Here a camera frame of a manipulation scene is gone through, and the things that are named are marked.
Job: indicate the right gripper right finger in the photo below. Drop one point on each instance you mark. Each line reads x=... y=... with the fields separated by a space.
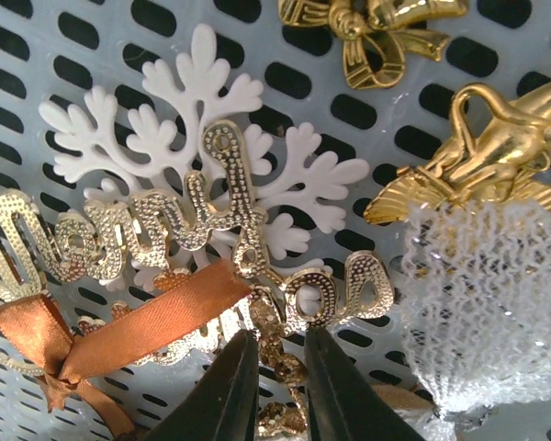
x=342 y=405

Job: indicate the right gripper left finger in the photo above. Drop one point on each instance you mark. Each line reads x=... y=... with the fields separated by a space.
x=223 y=405

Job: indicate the gold glitter twig ornament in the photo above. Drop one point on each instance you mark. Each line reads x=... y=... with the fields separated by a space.
x=276 y=418

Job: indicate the white perforated plastic basket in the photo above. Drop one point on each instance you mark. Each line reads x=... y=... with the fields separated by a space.
x=58 y=49

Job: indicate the gold merry christmas sign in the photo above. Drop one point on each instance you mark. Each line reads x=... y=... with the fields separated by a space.
x=178 y=235

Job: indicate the beige fabric sack ornament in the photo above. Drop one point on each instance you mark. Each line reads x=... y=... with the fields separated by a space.
x=416 y=412

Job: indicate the white mesh bow bell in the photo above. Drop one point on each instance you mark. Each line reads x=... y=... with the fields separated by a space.
x=476 y=309

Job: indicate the brown ribbon bow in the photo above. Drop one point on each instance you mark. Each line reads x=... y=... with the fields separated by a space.
x=35 y=327

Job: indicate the white snowflake ornament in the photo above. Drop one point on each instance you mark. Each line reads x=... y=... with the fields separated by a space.
x=158 y=154

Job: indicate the gold bow ornament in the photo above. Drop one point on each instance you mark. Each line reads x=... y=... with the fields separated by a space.
x=377 y=37

